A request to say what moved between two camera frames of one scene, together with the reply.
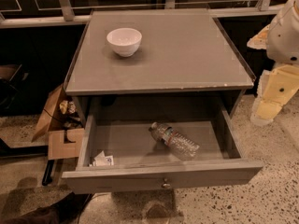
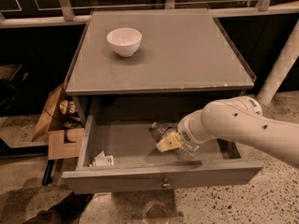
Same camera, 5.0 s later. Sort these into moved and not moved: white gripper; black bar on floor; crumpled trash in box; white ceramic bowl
Moved: white gripper
Not moved: black bar on floor; crumpled trash in box; white ceramic bowl
